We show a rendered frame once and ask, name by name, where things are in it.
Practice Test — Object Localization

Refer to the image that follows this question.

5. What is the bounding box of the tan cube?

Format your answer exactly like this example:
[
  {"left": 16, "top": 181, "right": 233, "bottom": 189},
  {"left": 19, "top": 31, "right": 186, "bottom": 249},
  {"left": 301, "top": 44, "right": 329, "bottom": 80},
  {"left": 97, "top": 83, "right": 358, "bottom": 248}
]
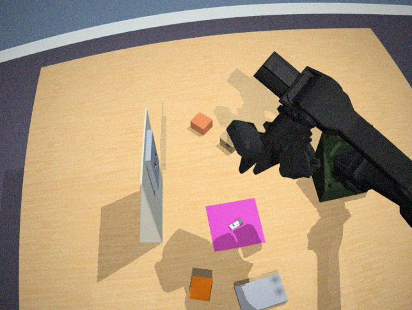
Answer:
[{"left": 220, "top": 132, "right": 236, "bottom": 154}]

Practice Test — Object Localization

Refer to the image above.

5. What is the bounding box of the orange block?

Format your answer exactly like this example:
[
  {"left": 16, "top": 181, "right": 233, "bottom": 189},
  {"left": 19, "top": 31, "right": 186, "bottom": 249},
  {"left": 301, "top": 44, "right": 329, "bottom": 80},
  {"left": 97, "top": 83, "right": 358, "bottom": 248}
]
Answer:
[
  {"left": 190, "top": 113, "right": 213, "bottom": 136},
  {"left": 189, "top": 276, "right": 212, "bottom": 301}
]

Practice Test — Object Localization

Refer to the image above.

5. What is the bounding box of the magenta square marking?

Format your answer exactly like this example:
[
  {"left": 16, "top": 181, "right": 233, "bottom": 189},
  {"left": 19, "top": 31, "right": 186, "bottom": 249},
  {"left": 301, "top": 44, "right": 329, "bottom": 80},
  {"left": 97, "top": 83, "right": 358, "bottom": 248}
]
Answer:
[{"left": 206, "top": 199, "right": 265, "bottom": 252}]

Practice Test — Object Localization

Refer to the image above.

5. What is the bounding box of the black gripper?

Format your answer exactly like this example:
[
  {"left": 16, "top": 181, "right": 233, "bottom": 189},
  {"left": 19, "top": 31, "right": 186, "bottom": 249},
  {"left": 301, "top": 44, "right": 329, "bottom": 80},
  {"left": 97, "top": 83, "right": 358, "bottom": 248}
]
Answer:
[{"left": 226, "top": 105, "right": 313, "bottom": 175}]

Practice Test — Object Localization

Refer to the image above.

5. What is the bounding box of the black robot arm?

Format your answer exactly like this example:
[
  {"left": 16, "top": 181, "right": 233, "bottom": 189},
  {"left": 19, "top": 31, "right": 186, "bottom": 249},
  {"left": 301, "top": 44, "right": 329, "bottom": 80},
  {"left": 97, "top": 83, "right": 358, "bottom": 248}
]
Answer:
[{"left": 253, "top": 51, "right": 412, "bottom": 228}]

